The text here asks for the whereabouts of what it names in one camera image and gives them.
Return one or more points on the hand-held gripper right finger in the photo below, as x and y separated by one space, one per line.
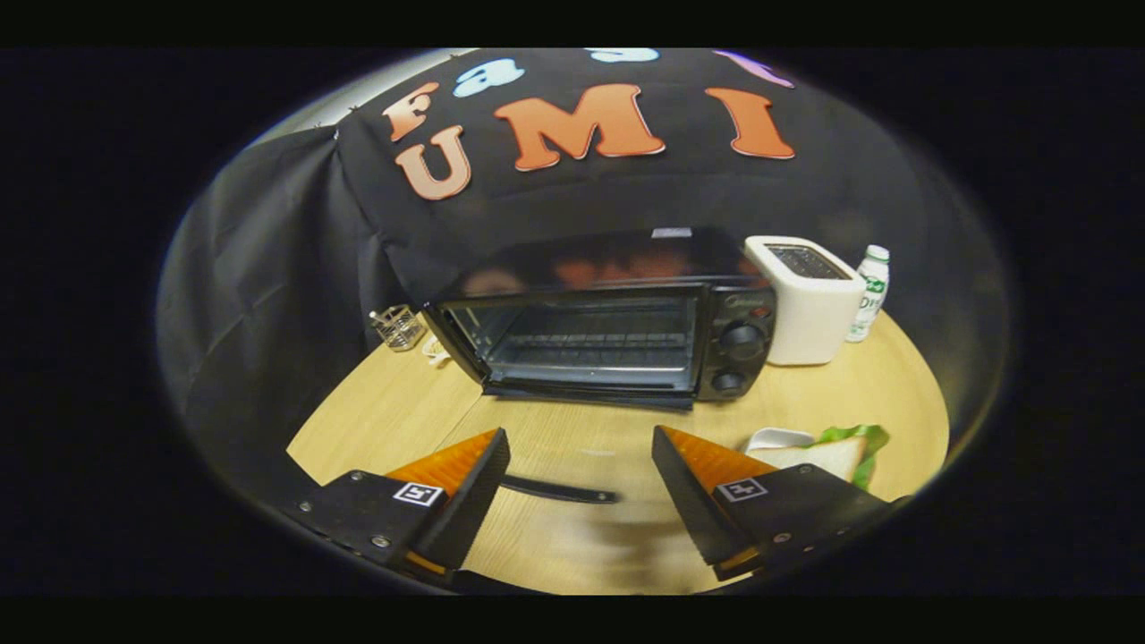
684 492

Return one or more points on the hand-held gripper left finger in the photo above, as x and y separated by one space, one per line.
470 501

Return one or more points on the triangular lettuce sandwich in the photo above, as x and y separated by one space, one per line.
832 456

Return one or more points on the black toaster oven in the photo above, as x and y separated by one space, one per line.
742 304

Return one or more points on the white pop-up toaster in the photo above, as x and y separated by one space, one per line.
809 313

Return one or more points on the white plate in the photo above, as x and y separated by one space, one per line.
774 438

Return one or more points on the clear glass holder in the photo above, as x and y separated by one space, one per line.
398 328

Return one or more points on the white bottle with green label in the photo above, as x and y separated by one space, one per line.
869 300

